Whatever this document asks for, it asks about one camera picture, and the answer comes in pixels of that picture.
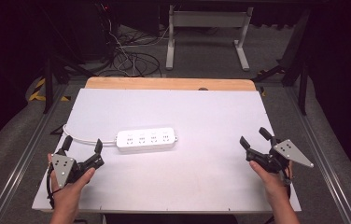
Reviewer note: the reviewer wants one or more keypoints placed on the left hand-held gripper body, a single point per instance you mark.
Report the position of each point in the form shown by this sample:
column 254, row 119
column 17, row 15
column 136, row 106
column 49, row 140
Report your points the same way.
column 66, row 166

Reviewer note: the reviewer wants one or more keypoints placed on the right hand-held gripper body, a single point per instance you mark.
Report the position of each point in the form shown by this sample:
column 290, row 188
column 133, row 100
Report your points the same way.
column 278, row 158

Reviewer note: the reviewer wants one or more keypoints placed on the white power strip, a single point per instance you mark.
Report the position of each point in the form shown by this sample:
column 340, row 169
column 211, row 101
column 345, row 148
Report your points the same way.
column 146, row 139

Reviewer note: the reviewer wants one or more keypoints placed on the person's left hand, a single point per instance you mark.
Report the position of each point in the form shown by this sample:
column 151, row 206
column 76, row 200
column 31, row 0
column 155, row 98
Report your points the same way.
column 69, row 189

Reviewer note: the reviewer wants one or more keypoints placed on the person's right hand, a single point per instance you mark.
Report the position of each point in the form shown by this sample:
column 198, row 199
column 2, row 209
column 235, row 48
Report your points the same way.
column 269, row 181

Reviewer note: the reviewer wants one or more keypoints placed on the yellow black hazard tape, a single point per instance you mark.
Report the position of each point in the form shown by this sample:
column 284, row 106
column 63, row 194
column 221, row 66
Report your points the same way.
column 39, row 92

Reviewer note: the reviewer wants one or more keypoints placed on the black metal stand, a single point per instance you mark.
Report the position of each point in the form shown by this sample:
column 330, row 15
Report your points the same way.
column 298, row 62
column 55, row 68

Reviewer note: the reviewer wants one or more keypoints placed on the white table cover board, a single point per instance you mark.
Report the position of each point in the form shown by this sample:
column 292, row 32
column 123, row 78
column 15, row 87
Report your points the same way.
column 170, row 174

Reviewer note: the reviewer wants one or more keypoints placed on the wooden table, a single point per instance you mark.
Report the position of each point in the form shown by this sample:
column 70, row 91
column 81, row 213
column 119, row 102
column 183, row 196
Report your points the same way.
column 170, row 84

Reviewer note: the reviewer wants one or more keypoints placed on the white metal table frame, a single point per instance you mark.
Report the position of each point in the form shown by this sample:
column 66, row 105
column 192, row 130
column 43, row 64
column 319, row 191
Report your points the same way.
column 208, row 34

